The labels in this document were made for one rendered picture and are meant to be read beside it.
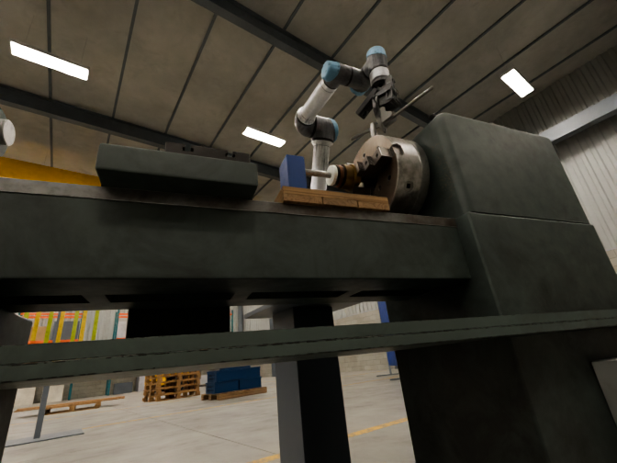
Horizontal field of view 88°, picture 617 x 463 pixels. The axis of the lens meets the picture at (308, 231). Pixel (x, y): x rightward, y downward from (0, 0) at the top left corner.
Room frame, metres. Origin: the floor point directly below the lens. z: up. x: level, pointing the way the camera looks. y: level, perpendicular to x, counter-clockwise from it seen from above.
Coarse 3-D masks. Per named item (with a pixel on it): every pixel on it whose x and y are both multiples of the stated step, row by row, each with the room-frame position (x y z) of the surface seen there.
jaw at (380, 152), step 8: (376, 152) 0.86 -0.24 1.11; (384, 152) 0.85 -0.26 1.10; (392, 152) 0.86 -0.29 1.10; (400, 152) 0.86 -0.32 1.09; (368, 160) 0.88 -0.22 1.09; (376, 160) 0.87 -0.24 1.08; (384, 160) 0.87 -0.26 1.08; (360, 168) 0.90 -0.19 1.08; (368, 168) 0.89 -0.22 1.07; (376, 168) 0.90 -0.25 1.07; (368, 176) 0.94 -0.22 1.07; (376, 176) 0.94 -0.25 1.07
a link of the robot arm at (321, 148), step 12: (324, 120) 1.30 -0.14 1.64; (312, 132) 1.32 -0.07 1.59; (324, 132) 1.33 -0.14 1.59; (336, 132) 1.35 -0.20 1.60; (324, 144) 1.36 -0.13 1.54; (324, 156) 1.39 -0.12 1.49; (312, 168) 1.43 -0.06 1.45; (324, 168) 1.42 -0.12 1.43; (312, 180) 1.45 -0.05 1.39; (324, 180) 1.45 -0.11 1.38
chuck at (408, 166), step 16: (368, 144) 0.95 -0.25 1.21; (384, 144) 0.88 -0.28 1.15; (400, 144) 0.86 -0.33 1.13; (400, 160) 0.85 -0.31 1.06; (416, 160) 0.87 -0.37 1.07; (384, 176) 0.91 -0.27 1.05; (400, 176) 0.86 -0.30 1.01; (416, 176) 0.88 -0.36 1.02; (384, 192) 0.93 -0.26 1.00; (400, 192) 0.89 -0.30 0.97; (416, 192) 0.91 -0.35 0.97; (400, 208) 0.94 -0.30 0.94
